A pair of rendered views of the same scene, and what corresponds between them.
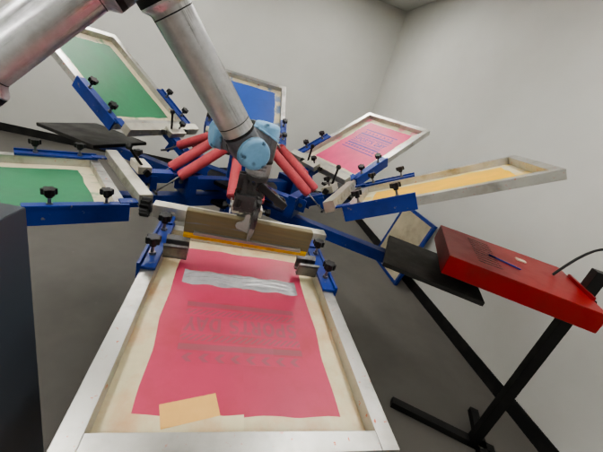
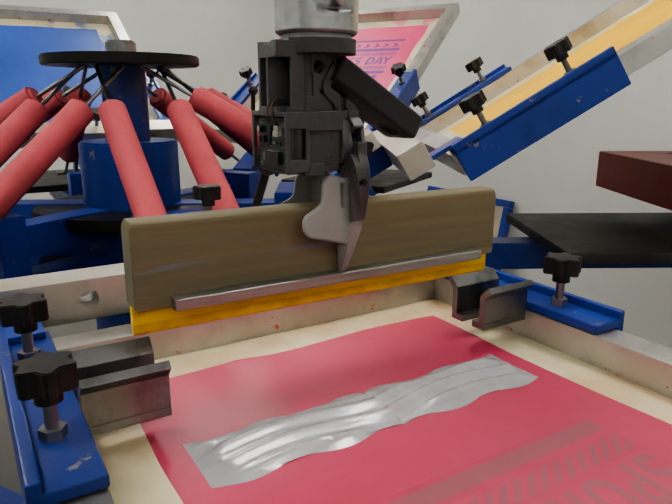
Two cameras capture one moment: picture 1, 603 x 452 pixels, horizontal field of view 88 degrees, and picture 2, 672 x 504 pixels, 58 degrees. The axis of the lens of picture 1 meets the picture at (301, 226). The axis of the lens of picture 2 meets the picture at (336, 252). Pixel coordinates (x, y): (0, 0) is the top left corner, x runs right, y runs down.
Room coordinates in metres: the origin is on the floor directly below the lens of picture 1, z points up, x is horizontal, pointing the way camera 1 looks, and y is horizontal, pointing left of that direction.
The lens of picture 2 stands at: (0.34, 0.30, 1.24)
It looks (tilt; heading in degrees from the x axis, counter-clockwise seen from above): 15 degrees down; 345
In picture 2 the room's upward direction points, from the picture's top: straight up
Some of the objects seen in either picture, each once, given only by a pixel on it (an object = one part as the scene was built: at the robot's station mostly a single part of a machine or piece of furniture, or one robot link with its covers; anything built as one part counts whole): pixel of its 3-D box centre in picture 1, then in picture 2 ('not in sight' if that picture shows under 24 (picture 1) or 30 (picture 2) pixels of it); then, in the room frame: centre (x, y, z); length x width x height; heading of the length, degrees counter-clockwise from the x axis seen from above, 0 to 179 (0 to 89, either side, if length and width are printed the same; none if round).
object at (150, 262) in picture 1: (157, 247); (43, 420); (0.85, 0.43, 0.98); 0.30 x 0.05 x 0.07; 17
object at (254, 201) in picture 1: (250, 192); (310, 108); (0.90, 0.18, 1.23); 0.09 x 0.08 x 0.12; 107
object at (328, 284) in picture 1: (318, 270); (506, 305); (1.01, -0.11, 0.98); 0.30 x 0.05 x 0.07; 17
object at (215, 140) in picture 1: (232, 138); not in sight; (0.83, 0.24, 1.39); 0.11 x 0.11 x 0.08; 37
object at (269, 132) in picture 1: (263, 142); not in sight; (0.90, 0.17, 1.39); 0.09 x 0.08 x 0.11; 127
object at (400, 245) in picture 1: (346, 239); (438, 248); (1.56, -0.26, 0.91); 1.34 x 0.41 x 0.08; 77
